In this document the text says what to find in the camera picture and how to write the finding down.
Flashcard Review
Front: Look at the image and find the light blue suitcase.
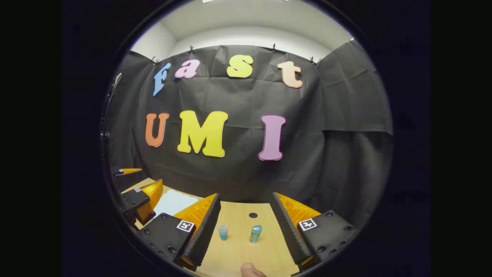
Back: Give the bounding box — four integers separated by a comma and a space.
153, 189, 199, 217

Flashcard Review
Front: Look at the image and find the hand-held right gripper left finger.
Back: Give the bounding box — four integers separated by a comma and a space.
138, 193, 222, 272

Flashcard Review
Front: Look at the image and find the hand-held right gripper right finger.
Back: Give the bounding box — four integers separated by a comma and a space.
271, 192, 359, 277

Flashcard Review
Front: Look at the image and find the black backdrop cloth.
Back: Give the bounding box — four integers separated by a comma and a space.
102, 40, 393, 231

